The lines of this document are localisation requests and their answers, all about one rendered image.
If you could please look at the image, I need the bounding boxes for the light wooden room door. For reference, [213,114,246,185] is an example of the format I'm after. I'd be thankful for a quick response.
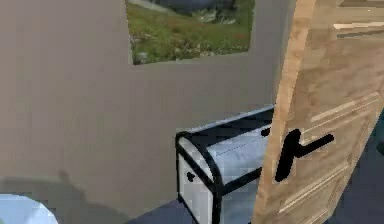
[250,0,384,224]

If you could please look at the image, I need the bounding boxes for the pale blue round object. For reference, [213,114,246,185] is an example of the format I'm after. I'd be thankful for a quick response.
[0,193,60,224]

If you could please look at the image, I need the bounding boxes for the landscape wall picture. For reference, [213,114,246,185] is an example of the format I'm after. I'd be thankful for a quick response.
[125,0,256,66]

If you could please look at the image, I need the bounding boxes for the white chest with black trim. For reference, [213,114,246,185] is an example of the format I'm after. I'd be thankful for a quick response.
[175,104,276,224]

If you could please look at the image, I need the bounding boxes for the black door handle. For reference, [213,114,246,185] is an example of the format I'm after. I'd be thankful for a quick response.
[274,128,335,183]

